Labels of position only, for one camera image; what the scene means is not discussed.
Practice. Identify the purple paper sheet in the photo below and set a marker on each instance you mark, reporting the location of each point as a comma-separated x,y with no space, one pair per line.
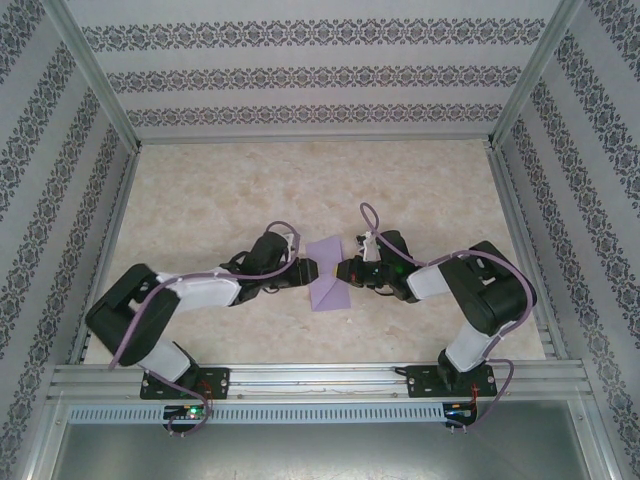
330,295

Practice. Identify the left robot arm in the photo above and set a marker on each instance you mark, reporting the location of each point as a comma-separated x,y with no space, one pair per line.
125,320

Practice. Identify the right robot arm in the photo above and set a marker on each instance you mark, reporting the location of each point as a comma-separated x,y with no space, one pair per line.
495,300

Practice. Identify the grey metal panel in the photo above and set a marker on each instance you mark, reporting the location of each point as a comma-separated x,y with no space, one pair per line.
320,455

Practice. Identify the aluminium mounting rail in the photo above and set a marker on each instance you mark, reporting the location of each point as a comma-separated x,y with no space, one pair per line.
310,380

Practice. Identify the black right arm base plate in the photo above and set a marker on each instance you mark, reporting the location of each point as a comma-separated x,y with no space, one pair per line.
420,382

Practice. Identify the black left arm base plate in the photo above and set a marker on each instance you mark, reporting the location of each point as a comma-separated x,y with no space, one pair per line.
220,382

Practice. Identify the aluminium side rail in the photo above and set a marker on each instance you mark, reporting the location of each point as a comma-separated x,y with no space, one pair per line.
520,210
107,225

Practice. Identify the aluminium frame post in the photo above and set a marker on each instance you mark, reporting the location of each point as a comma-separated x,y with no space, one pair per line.
537,70
47,440
597,440
95,75

